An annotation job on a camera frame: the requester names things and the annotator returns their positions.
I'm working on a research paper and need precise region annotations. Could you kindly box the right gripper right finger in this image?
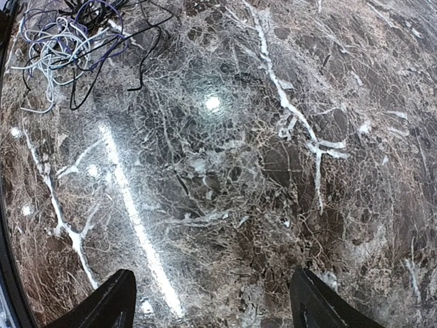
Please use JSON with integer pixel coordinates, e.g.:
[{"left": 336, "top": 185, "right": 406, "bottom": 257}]
[{"left": 290, "top": 267, "right": 383, "bottom": 328}]

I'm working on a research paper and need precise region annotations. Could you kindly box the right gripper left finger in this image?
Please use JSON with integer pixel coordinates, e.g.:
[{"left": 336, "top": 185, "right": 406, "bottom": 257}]
[{"left": 47, "top": 269, "right": 137, "bottom": 328}]

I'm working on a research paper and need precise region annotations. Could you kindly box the thin black cable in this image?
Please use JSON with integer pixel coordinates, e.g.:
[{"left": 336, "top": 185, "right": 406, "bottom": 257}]
[{"left": 20, "top": 0, "right": 178, "bottom": 112}]

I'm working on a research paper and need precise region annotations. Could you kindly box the purple cable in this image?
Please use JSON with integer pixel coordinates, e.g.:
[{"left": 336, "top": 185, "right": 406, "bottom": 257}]
[{"left": 20, "top": 0, "right": 130, "bottom": 72}]

